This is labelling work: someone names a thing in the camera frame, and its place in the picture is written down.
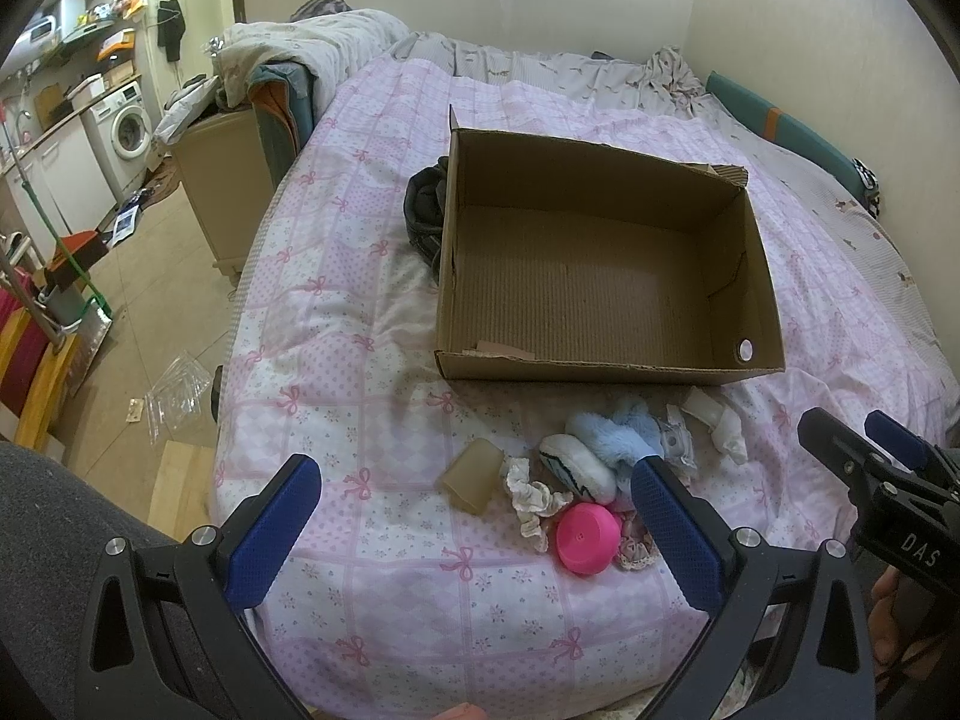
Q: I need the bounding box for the pink silicone round object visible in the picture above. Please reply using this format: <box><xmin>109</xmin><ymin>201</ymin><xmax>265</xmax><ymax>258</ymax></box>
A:
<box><xmin>555</xmin><ymin>502</ymin><xmax>620</xmax><ymax>577</ymax></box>

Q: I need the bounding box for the light blue fluffy plush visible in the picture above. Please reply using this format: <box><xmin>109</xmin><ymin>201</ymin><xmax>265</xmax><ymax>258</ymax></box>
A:
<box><xmin>566</xmin><ymin>397</ymin><xmax>664</xmax><ymax>507</ymax></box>

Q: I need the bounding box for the white striped plush pouch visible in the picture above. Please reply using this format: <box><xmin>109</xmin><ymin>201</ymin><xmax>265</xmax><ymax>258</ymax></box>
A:
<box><xmin>537</xmin><ymin>434</ymin><xmax>617</xmax><ymax>505</ymax></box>

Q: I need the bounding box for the person's right hand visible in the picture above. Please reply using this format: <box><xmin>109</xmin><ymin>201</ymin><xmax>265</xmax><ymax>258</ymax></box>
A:
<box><xmin>867</xmin><ymin>566</ymin><xmax>921</xmax><ymax>673</ymax></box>

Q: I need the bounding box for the clear plastic bag on floor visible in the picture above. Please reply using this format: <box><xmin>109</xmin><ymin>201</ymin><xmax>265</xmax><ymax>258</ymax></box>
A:
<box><xmin>145</xmin><ymin>353</ymin><xmax>213</xmax><ymax>444</ymax></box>

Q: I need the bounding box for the pink patterned quilt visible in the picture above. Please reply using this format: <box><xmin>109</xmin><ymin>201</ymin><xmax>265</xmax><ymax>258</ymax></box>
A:
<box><xmin>213</xmin><ymin>57</ymin><xmax>958</xmax><ymax>718</ymax></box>

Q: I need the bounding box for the brown cardboard box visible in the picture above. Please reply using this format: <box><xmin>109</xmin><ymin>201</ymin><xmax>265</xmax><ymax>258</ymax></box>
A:
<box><xmin>434</xmin><ymin>122</ymin><xmax>786</xmax><ymax>385</ymax></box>

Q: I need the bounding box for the teal bolster pillow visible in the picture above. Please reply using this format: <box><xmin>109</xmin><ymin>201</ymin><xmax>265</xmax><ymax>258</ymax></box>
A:
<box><xmin>706</xmin><ymin>71</ymin><xmax>882</xmax><ymax>218</ymax></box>

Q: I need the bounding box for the beige bedside cabinet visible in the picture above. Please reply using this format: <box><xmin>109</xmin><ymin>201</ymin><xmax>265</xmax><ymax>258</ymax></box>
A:
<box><xmin>172</xmin><ymin>109</ymin><xmax>274</xmax><ymax>284</ymax></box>

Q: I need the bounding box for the dark striped garment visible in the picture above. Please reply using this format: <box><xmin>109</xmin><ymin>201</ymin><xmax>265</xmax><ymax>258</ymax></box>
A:
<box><xmin>404</xmin><ymin>156</ymin><xmax>449</xmax><ymax>281</ymax></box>

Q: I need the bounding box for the white kitchen cabinet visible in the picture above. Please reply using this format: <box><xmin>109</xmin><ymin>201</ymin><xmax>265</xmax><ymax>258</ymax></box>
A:
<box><xmin>7</xmin><ymin>115</ymin><xmax>116</xmax><ymax>239</ymax></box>

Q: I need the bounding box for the white washing machine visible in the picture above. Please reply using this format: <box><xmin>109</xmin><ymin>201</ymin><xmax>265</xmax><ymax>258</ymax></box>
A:
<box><xmin>82</xmin><ymin>78</ymin><xmax>153</xmax><ymax>202</ymax></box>

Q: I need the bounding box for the grey white duvet pile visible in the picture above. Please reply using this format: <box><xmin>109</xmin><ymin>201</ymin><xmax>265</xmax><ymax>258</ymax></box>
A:
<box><xmin>213</xmin><ymin>8</ymin><xmax>412</xmax><ymax>119</ymax></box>

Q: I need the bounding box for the black hanging garment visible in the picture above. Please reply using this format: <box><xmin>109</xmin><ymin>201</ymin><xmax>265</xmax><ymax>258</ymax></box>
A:
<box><xmin>156</xmin><ymin>0</ymin><xmax>185</xmax><ymax>64</ymax></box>

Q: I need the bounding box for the green handled broom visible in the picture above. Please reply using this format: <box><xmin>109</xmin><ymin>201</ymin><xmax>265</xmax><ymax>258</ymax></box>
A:
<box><xmin>2</xmin><ymin>112</ymin><xmax>112</xmax><ymax>323</ymax></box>

